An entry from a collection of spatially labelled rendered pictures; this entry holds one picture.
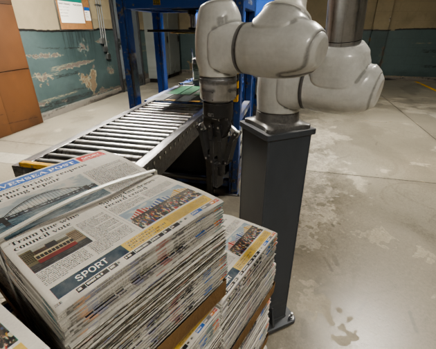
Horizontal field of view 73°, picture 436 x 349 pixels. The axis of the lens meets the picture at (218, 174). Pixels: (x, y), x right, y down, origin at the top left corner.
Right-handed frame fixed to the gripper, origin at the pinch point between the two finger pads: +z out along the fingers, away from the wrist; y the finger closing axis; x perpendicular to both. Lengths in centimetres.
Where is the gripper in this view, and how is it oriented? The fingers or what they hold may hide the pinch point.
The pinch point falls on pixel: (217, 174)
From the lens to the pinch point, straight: 81.8
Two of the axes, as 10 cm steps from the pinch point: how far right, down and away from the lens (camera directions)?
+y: 8.3, 2.4, -5.0
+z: 0.0, 9.0, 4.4
